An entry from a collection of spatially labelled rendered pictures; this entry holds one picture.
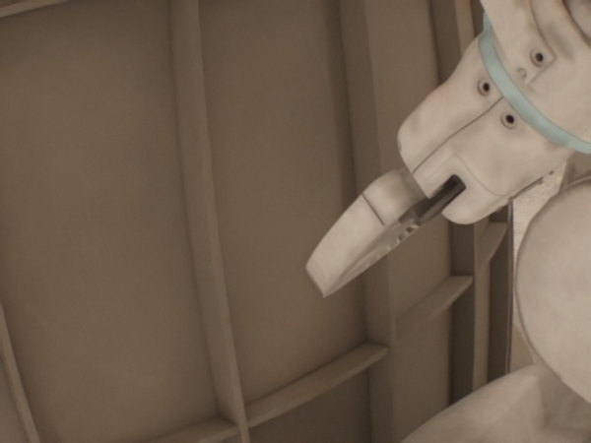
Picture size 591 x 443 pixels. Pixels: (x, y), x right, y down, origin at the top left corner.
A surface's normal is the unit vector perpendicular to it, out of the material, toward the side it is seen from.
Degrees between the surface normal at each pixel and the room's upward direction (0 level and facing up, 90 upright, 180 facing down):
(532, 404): 68
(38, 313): 90
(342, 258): 102
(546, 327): 94
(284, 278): 90
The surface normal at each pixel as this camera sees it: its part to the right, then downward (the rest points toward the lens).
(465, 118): -0.10, -0.25
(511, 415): 0.68, -0.21
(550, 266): -0.66, 0.27
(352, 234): -0.75, 0.40
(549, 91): -0.05, 0.78
